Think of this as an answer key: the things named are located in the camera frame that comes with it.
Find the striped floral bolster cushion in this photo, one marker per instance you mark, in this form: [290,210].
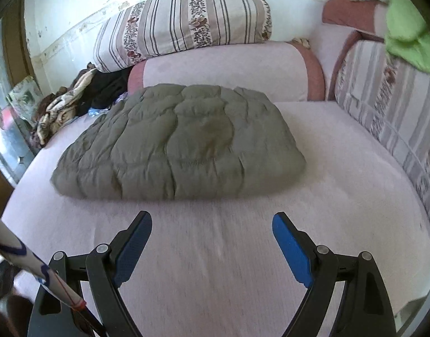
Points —
[187,21]

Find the small patterned cloth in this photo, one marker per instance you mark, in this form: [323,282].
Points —
[301,42]

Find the beige patterned cloth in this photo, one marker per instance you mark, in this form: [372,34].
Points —
[60,108]

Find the blue plastic wrapper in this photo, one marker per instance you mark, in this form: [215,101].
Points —
[95,112]

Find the green cloth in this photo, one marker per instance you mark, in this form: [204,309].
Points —
[404,31]

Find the striped floral back cushion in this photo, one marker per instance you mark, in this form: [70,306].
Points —
[383,101]

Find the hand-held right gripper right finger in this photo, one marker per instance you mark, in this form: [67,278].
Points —
[294,249]

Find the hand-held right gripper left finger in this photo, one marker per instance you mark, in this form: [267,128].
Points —
[130,249]

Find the olive quilted jacket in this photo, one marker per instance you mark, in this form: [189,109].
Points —
[173,140]

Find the floral printed box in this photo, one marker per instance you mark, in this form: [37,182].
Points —
[23,98]

